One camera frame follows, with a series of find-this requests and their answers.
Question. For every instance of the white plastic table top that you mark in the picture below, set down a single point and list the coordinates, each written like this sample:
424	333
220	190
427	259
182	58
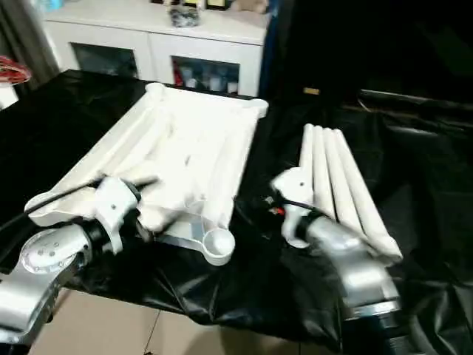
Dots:
185	148

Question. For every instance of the white plastic table leg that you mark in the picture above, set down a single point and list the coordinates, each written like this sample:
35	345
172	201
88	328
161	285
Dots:
340	170
306	148
362	185
322	163

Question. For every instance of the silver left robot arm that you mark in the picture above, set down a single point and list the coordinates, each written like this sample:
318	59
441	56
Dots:
44	274

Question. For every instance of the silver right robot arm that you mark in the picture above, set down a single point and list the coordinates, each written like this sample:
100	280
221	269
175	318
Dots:
355	266

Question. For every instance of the black plastic mat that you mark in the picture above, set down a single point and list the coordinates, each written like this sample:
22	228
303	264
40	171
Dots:
251	288

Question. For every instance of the small beige label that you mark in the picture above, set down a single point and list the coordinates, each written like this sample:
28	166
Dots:
311	91

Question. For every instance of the white sideboard with glass doors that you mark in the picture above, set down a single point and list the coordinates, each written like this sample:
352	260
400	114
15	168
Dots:
159	48

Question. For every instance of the dark object on cabinet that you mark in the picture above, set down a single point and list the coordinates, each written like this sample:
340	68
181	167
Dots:
185	16

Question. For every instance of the long black bar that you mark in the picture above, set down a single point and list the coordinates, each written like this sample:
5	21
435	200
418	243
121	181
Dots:
414	97

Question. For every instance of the grey curtain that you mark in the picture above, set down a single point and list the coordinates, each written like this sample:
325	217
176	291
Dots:
22	29

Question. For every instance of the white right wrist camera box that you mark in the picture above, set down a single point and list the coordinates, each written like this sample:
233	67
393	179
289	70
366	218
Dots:
292	188

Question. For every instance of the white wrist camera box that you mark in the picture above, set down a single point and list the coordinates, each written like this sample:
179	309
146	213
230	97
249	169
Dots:
114	200
292	188

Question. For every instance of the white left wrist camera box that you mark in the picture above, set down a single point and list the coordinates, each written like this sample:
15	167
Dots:
114	200

